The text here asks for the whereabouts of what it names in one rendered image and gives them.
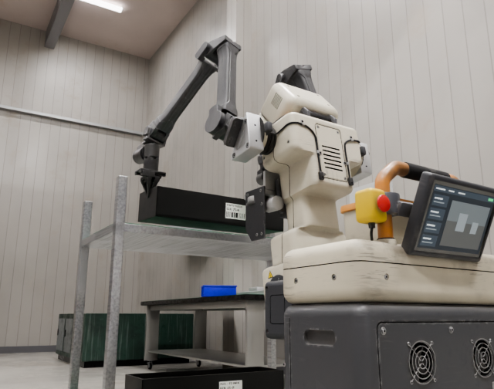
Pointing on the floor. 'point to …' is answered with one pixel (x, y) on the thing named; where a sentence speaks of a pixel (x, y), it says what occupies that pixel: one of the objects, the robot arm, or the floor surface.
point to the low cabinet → (125, 338)
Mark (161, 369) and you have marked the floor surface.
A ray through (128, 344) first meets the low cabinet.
